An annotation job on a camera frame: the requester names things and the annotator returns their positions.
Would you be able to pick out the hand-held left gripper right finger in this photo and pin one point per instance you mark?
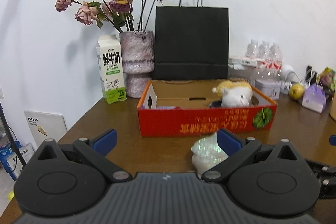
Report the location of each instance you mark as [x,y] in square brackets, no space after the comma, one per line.
[231,141]

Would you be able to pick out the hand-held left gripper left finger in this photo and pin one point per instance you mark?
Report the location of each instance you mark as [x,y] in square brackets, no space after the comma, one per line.
[105,140]

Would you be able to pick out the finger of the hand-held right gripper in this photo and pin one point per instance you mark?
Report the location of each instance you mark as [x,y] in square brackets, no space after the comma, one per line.
[325,176]
[332,140]

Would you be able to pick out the orange cardboard box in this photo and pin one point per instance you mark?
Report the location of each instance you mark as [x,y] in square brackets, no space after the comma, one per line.
[210,121]

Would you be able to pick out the iridescent white bundle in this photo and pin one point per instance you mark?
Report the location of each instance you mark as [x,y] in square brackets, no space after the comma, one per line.
[204,154]

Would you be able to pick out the dark blue case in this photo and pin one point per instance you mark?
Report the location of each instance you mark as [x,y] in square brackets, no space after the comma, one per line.
[215,103]

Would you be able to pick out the white plush toy yellow hat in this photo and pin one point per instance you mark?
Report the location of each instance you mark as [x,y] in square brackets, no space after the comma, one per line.
[236,95]

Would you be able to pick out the tan round object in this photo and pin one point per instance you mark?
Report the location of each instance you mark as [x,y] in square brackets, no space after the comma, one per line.
[333,111]

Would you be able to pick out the small purple gift bag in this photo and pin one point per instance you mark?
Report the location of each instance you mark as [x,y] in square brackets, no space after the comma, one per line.
[313,98]

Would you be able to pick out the yellow pear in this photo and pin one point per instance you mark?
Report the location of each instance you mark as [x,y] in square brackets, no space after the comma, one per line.
[297,91]

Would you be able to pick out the white printed board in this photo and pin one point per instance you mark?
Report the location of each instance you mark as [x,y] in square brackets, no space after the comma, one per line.
[44,132]

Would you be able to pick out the small wrapped flower bouquet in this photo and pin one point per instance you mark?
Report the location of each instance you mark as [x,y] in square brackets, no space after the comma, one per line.
[328,78]

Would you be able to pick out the lavender printed tin box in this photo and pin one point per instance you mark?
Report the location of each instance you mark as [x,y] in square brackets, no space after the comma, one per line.
[267,87]

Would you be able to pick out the purple packet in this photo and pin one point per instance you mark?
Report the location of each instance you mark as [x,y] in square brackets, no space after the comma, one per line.
[168,107]

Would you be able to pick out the white green milk carton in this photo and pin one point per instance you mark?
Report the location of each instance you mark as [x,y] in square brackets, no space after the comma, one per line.
[111,69]

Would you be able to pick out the dark small object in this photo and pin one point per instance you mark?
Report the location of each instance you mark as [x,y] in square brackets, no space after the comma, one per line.
[309,71]

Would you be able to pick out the mottled pink ceramic vase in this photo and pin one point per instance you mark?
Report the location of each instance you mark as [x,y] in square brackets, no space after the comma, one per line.
[136,56]

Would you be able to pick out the black tripod pole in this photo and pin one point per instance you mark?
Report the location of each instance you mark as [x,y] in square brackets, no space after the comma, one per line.
[11,142]

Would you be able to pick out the blue printed boxes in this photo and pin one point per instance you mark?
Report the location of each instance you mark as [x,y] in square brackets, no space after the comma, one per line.
[13,161]

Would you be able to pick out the clear plastic water bottle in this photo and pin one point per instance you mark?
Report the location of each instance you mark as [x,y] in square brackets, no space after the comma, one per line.
[252,49]
[265,50]
[276,54]

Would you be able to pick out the black paper shopping bag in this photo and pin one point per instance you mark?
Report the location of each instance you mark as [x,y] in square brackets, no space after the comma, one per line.
[191,40]

